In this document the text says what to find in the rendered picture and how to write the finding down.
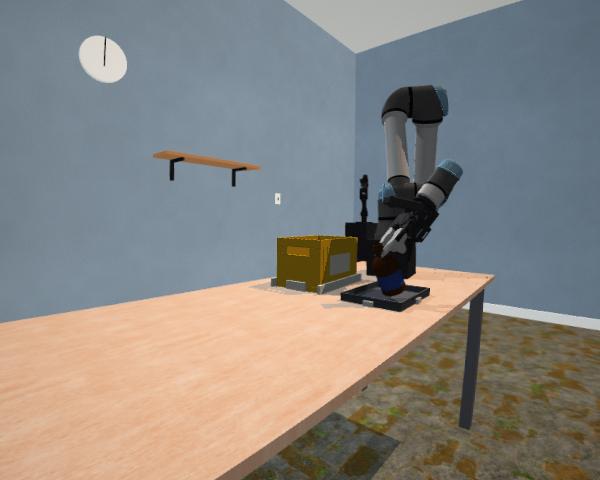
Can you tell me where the yellow divided crate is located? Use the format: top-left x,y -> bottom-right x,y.
277,235 -> 358,293

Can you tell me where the brown glass bottle with blue label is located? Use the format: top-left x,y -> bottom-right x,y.
373,243 -> 406,296

